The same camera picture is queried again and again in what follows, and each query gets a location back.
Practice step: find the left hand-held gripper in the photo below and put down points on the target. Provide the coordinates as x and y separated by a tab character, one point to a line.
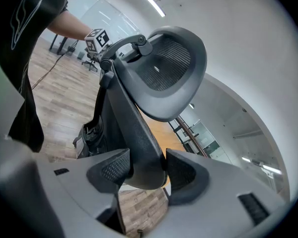
97	40

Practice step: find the long ceiling light strip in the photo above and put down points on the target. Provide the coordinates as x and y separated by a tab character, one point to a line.
151	1

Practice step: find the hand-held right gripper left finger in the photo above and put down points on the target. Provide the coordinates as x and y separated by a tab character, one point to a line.
114	168

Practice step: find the black-legged table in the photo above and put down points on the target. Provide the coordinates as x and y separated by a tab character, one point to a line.
60	44

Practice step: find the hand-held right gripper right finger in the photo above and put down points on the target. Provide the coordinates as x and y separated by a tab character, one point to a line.
183	175

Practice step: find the dark waste bin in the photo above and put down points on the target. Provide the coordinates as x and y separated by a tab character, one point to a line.
80	55

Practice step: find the black mesh office chair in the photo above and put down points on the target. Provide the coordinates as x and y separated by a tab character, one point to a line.
129	95

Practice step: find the person's black printed t-shirt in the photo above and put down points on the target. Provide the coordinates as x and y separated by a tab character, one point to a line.
15	23

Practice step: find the black metal shelf rack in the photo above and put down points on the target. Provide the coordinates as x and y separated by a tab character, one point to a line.
188	135

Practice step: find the short ceiling light strip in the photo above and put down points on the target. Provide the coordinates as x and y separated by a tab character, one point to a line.
270	168

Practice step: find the small black office chair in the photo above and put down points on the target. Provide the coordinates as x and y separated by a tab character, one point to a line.
90	61

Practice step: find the person's left forearm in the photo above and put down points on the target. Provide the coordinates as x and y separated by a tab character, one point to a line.
69	26

